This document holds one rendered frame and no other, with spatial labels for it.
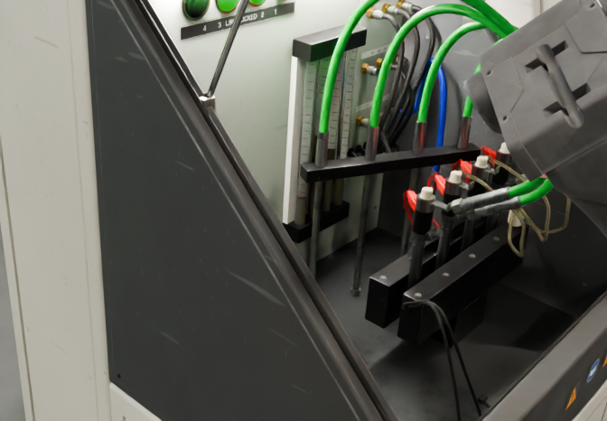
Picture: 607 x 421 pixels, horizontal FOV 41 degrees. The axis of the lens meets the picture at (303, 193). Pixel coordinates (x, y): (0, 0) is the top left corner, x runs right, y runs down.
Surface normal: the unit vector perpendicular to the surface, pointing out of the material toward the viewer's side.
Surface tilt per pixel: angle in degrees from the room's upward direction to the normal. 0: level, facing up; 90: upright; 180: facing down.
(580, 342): 0
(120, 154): 90
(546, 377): 0
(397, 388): 0
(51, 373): 90
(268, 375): 90
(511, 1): 90
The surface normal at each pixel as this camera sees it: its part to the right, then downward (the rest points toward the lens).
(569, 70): -0.64, -0.59
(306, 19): 0.76, 0.34
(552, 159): -0.23, 0.37
